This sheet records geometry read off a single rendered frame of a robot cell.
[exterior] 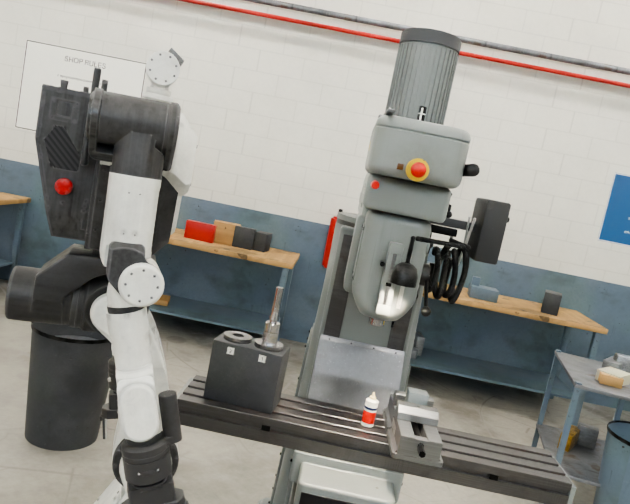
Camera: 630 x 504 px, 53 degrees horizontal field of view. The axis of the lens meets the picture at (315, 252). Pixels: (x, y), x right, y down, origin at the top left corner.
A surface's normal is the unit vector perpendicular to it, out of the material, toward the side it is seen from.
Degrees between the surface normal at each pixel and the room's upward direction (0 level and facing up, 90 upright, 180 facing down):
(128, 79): 90
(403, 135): 90
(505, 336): 90
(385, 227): 90
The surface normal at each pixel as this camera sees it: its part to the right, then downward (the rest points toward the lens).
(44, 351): -0.39, 0.11
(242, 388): -0.17, 0.10
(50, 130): 0.26, 0.18
